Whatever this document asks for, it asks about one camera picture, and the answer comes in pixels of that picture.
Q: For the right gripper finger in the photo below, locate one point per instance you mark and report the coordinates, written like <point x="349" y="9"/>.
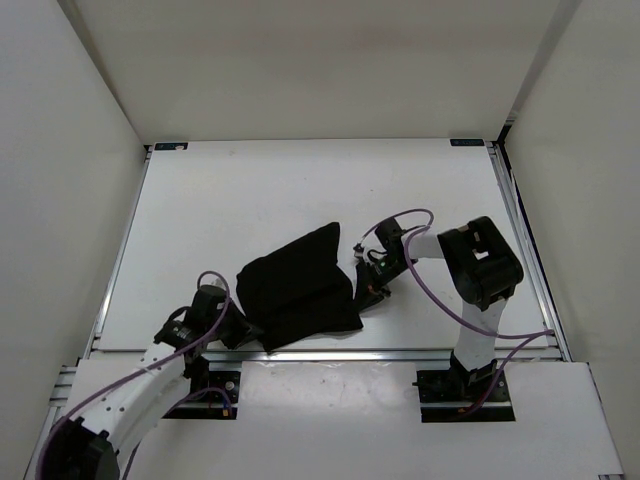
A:
<point x="376" y="295"/>
<point x="364" y="278"/>

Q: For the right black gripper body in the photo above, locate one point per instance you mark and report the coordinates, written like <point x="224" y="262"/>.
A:
<point x="385" y="268"/>

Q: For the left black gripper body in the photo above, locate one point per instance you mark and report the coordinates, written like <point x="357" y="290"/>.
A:
<point x="217" y="331"/>

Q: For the black skirt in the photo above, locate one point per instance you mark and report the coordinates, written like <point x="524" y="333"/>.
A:
<point x="299" y="291"/>

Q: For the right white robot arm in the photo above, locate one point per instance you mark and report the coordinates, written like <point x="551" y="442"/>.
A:
<point x="481" y="264"/>

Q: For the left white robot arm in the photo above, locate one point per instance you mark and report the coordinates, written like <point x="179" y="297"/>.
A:
<point x="98" y="438"/>

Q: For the right blue table label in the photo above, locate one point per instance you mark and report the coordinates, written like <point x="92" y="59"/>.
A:
<point x="464" y="142"/>

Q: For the blue table label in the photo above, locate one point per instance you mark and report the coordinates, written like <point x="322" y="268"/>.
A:
<point x="464" y="142"/>
<point x="170" y="146"/>

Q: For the left blue table label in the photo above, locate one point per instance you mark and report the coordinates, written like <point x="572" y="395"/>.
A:
<point x="170" y="146"/>

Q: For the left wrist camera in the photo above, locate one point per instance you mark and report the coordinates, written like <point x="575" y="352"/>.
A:
<point x="216" y="282"/>

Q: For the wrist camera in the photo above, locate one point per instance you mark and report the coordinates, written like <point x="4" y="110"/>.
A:
<point x="363" y="253"/>
<point x="216" y="282"/>

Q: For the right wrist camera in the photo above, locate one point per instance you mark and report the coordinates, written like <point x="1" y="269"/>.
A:
<point x="363" y="253"/>

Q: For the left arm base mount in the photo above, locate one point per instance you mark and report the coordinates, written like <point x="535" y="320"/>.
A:
<point x="213" y="395"/>

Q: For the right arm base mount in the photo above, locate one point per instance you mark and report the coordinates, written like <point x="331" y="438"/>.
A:
<point x="457" y="395"/>

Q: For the right aluminium frame rail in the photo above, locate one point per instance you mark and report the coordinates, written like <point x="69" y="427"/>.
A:
<point x="531" y="261"/>

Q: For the aluminium frame rail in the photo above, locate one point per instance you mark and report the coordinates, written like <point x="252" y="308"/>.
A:
<point x="531" y="261"/>
<point x="59" y="393"/>

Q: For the left aluminium frame rail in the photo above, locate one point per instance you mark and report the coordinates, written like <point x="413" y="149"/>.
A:
<point x="59" y="393"/>

